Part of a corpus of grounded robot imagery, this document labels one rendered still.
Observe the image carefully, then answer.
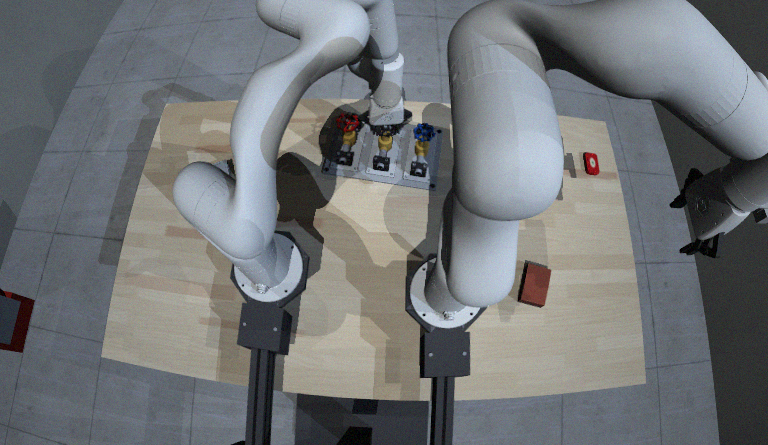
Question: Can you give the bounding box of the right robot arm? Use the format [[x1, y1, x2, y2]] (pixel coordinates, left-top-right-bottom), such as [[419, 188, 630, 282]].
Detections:
[[410, 0, 768, 328]]

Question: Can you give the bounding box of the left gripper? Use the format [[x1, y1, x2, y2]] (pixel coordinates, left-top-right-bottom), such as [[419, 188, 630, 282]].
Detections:
[[359, 96, 413, 135]]

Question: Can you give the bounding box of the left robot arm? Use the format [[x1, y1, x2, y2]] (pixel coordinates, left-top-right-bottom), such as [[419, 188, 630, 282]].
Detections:
[[172, 0, 404, 302]]

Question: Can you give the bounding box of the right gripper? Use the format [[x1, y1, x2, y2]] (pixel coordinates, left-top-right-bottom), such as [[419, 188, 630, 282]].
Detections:
[[669, 166, 750, 258]]

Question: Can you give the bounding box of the reddish-brown rectangular block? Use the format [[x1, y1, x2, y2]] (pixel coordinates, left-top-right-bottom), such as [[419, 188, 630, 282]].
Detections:
[[518, 263, 551, 308]]

